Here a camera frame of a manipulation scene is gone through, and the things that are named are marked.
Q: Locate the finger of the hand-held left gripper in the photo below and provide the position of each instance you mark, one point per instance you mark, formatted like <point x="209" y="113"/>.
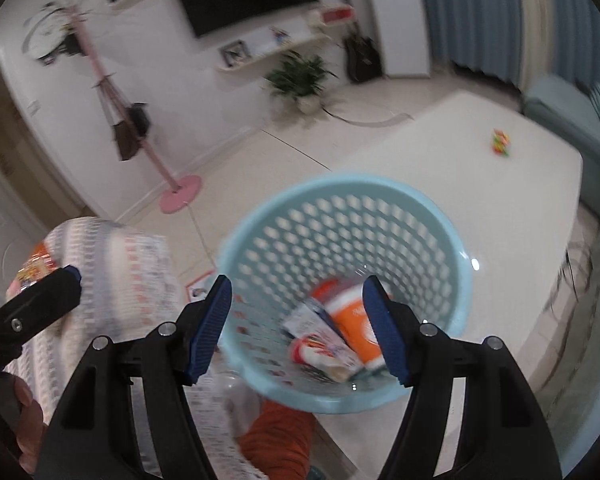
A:
<point x="40" y="305"/>

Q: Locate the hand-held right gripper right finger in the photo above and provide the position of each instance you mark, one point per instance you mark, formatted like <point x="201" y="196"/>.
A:
<point x="385" y="330"/>

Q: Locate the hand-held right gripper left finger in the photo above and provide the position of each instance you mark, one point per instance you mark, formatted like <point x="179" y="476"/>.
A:
<point x="210" y="330"/>

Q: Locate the orange white cup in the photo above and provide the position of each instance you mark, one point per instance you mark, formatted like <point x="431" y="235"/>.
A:
<point x="352" y="320"/>

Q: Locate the orange panda snack packet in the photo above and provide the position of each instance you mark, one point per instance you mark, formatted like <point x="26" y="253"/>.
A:
<point x="37" y="265"/>

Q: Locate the red white panda packet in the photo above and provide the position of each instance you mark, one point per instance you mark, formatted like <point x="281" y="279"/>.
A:
<point x="320" y="352"/>

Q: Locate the white blue carton box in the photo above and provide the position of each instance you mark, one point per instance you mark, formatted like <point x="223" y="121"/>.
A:
<point x="305" y="317"/>

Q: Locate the light blue plastic basket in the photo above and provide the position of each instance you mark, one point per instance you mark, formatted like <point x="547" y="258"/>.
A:
<point x="330" y="210"/>

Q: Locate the person's left hand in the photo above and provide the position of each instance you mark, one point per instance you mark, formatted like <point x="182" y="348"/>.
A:
<point x="27" y="420"/>

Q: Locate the white pink paper sheet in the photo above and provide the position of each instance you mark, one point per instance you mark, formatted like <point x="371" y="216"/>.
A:
<point x="200" y="287"/>

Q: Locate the orange ribbed cloth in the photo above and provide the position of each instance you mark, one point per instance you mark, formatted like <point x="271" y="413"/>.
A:
<point x="275" y="440"/>

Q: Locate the pink coat rack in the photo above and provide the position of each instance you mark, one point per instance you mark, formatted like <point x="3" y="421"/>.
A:
<point x="180" y="195"/>

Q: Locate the white coffee table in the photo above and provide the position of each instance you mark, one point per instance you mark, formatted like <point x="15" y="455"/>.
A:
<point x="480" y="185"/>

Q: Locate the brown hanging bag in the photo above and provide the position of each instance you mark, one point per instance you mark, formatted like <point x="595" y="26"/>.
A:
<point x="125" y="140"/>

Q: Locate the small black hanging bag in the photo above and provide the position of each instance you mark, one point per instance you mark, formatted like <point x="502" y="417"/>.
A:
<point x="139" y="117"/>

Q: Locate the small colourful toy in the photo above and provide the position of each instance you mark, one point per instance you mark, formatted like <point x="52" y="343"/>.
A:
<point x="501" y="142"/>

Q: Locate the green potted plant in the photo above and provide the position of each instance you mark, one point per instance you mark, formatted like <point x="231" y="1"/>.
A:
<point x="300" y="77"/>

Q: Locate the black guitar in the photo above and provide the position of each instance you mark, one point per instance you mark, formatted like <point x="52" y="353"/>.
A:
<point x="362" y="57"/>

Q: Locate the teal sofa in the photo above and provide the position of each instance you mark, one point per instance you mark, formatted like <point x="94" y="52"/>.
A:
<point x="565" y="115"/>

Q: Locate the pen cup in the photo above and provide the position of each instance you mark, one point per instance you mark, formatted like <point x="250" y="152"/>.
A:
<point x="280" y="35"/>

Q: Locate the white standing air conditioner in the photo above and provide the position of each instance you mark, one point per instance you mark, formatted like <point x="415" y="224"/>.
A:
<point x="395" y="15"/>

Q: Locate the red white shelf box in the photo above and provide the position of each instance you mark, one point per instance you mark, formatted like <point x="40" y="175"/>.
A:
<point x="332" y="14"/>

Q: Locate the blue beige curtain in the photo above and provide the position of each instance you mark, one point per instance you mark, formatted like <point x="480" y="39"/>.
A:
<point x="480" y="15"/>

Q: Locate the white light switch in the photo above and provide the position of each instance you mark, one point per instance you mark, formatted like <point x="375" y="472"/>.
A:
<point x="35" y="108"/>

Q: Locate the panda wall clock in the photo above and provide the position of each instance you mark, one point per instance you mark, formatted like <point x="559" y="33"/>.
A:
<point x="40" y="35"/>

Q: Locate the butterfly picture frame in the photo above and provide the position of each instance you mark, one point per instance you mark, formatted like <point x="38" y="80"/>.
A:
<point x="234" y="52"/>

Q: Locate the white curved low wall shelf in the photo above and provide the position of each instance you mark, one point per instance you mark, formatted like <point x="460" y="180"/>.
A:
<point x="270" y="55"/>

